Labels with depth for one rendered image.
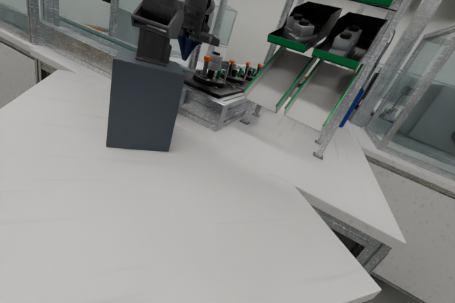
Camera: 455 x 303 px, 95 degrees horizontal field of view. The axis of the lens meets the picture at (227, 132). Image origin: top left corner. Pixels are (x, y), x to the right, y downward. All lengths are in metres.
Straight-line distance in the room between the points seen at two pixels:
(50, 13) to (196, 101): 1.13
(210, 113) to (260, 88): 0.20
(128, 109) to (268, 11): 11.60
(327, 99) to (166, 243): 0.64
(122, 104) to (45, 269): 0.29
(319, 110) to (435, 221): 1.02
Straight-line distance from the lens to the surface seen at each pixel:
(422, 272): 1.79
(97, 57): 1.07
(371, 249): 0.73
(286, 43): 0.73
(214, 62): 0.88
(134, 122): 0.51
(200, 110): 0.74
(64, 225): 0.40
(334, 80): 0.85
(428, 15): 1.99
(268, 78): 0.81
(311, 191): 0.64
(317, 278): 0.44
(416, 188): 1.49
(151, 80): 0.47
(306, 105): 0.76
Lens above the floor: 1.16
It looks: 23 degrees down
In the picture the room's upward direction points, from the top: 19 degrees clockwise
